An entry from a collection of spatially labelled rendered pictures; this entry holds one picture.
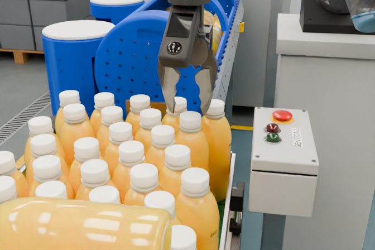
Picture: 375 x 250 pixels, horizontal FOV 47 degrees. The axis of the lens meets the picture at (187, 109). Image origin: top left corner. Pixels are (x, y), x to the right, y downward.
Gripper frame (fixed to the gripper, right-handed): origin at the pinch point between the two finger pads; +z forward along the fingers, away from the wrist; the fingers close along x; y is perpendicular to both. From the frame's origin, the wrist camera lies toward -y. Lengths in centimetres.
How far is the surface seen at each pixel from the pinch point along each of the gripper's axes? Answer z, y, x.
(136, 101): 1.1, 4.4, 10.7
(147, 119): 1.6, -2.1, 7.0
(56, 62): 18, 73, 61
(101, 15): 15, 138, 66
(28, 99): 113, 244, 177
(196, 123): 1.9, -1.5, -1.9
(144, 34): -7.1, 23.2, 13.5
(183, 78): 2.7, 22.7, 4.5
